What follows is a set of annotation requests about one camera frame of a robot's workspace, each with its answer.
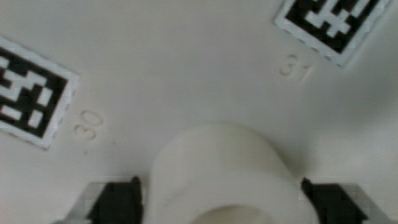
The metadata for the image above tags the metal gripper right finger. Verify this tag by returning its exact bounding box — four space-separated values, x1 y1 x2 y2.
301 178 398 224

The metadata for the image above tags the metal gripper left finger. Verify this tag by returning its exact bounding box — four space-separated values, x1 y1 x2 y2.
52 177 144 224

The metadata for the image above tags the white cylindrical table leg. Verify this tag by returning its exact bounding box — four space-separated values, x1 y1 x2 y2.
146 124 319 224

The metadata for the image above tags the white round table top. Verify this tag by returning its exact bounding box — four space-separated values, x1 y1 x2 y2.
0 0 398 224

